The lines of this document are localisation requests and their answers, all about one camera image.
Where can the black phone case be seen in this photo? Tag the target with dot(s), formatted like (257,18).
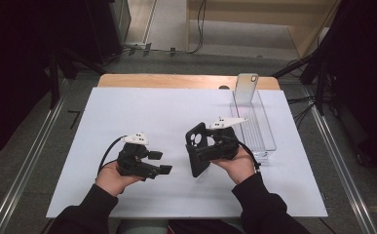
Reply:
(194,136)

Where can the clear plastic rack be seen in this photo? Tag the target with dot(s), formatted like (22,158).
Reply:
(257,130)

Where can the black cabinet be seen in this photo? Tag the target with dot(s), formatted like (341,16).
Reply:
(111,29)

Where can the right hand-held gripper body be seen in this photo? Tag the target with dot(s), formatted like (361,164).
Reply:
(223,143)

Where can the wooden table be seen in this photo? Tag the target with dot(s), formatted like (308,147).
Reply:
(176,81)

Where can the person's right hand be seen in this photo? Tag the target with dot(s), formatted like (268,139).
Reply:
(238,167)

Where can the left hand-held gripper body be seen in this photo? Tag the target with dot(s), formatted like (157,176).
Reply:
(132,161)

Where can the white table board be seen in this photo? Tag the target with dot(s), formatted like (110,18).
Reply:
(118,104)

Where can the clear phone case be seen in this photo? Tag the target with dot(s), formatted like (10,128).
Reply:
(246,87)

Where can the black metal stand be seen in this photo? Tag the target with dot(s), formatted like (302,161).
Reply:
(319,84)
(54,81)

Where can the person's left hand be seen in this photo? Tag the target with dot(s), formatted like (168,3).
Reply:
(109,180)

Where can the metal floor rail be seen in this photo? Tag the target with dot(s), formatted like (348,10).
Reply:
(30,162)
(342,169)

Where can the light wooden shelf unit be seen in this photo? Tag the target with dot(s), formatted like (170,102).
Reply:
(306,29)

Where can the dark round table grommet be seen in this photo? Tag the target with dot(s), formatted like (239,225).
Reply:
(224,87)

